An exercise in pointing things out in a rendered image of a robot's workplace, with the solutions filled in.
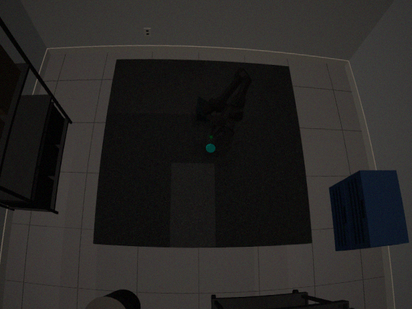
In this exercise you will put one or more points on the teal flat oval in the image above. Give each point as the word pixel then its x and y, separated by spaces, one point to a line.
pixel 210 148

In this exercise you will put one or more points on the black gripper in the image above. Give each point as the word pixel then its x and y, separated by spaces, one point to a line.
pixel 210 117

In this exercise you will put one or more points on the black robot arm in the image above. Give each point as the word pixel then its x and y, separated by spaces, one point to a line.
pixel 235 108

